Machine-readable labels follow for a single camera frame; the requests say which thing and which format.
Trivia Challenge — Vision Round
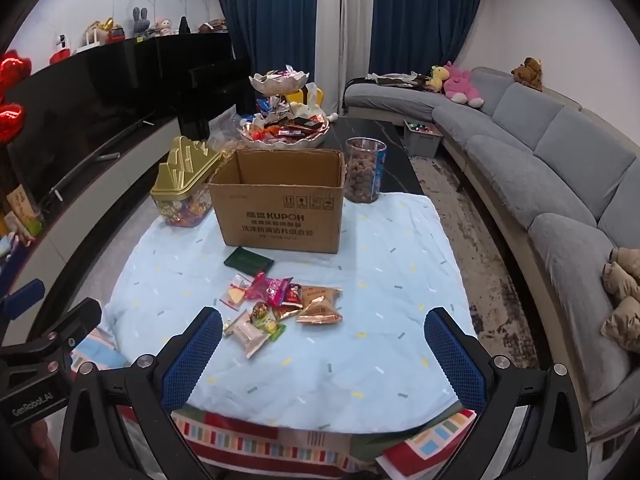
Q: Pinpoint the tan plush toy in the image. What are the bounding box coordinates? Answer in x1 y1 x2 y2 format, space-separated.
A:
600 247 640 353

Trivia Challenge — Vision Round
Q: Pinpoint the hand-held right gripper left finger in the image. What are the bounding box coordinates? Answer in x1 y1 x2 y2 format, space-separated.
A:
60 306 223 480

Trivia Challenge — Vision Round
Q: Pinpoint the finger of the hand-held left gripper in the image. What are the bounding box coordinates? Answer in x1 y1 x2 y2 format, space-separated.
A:
0 279 47 331
0 297 103 375

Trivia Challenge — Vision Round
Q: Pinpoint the dark red gold-foil packet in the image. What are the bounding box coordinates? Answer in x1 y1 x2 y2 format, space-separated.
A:
270 282 306 322

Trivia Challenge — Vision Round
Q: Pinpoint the blue curtain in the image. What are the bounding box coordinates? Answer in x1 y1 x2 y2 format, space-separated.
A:
370 0 486 78
214 0 318 116

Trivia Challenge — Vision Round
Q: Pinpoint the brown pyramid snack packet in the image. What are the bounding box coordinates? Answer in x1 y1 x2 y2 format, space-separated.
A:
296 285 346 325

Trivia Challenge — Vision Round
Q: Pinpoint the grey television cabinet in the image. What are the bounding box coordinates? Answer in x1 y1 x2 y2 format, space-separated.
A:
0 115 236 331

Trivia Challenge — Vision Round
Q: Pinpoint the pile of assorted wrapped snacks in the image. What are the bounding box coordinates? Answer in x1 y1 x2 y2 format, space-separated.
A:
239 105 328 142

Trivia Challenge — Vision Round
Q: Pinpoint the grey plush bunny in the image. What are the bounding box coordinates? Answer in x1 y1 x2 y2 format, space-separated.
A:
131 7 153 38

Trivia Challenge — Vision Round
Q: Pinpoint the red snack packet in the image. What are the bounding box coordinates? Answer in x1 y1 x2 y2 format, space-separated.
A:
245 271 293 306

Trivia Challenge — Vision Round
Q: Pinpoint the grey storage bin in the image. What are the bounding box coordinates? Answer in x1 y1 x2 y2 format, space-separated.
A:
403 120 443 157

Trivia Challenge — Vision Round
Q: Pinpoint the dark green snack packet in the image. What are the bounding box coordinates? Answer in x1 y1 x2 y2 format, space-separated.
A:
223 246 277 272

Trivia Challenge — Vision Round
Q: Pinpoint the colourful striped cloth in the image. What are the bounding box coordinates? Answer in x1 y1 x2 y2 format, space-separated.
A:
170 406 478 478

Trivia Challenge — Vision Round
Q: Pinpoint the gold-lidded candy jar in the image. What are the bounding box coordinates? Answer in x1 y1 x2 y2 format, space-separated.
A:
150 135 223 228

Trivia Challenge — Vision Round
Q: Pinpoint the grey curved sofa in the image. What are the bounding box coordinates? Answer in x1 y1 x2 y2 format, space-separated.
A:
345 66 640 443

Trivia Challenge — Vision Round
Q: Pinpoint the mottled grey rug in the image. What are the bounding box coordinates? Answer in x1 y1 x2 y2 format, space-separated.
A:
410 155 541 361

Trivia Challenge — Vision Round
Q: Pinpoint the white sheer curtain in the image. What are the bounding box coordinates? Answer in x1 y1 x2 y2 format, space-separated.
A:
316 0 377 116

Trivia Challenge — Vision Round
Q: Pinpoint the clear plastic bag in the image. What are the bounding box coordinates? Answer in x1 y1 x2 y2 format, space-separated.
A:
207 110 241 153

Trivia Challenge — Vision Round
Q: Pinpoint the clear jar of chocolate balls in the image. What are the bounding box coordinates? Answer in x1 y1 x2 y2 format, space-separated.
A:
344 137 388 204

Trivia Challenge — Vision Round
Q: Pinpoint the red heart balloon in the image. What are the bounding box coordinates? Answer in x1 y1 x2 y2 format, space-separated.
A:
0 102 26 143
0 50 32 91

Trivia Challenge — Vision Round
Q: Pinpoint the white tiered lotus bowl stand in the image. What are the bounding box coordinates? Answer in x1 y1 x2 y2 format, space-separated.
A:
235 66 332 151

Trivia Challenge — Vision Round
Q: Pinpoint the beige round pastry packet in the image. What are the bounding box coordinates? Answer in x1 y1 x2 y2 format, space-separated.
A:
223 310 286 359

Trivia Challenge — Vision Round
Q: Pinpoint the brown cardboard box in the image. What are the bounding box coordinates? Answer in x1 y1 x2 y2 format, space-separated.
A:
206 149 347 255

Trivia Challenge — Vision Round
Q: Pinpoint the paper clutter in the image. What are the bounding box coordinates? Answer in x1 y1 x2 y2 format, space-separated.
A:
367 71 431 88

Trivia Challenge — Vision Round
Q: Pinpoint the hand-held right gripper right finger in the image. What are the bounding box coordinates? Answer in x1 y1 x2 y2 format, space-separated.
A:
424 306 588 480

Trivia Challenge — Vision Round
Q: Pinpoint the pink plush toy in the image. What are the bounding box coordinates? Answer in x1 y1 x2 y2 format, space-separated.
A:
442 61 485 108

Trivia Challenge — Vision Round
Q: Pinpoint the white triangular biscuit packet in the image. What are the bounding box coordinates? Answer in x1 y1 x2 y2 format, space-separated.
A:
220 274 253 307

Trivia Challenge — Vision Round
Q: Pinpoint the brown plush bear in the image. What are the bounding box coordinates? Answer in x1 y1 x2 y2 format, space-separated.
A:
511 57 543 92

